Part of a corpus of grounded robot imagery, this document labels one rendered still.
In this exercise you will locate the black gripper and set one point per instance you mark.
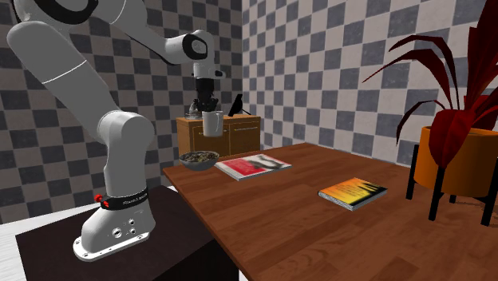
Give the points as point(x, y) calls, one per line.
point(204, 90)

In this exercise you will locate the white mug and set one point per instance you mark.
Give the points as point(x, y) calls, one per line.
point(213, 124)

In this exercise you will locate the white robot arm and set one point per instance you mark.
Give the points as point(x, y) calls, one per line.
point(116, 132)

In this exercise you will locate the wooden sideboard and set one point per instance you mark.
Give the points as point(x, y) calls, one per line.
point(243, 136)

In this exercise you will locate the grey bowl with food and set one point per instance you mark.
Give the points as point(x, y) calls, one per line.
point(198, 160)

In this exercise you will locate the red and white book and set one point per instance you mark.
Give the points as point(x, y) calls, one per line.
point(249, 167)

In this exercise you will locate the dark robot stand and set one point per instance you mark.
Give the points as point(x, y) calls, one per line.
point(183, 237)

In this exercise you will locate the wooden table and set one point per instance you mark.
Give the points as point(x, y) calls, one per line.
point(295, 237)

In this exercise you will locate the orange and yellow book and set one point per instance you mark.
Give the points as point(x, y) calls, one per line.
point(350, 193)

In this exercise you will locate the red plant in orange pot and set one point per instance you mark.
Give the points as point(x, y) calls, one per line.
point(459, 163)

